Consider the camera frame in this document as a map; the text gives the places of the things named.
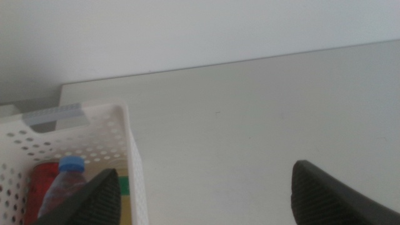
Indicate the small water bottle blue cap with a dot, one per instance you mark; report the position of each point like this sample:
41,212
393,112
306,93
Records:
72,164

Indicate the yellow tea bottle green label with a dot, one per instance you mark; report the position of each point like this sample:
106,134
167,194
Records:
124,186

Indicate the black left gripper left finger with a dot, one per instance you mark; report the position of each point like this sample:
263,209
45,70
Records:
97,203

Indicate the white perforated plastic basket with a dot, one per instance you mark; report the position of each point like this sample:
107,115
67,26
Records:
137,187

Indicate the red soda can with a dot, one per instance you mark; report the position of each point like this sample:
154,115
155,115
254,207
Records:
37,187

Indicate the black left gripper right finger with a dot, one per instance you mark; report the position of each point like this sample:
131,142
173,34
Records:
322,200

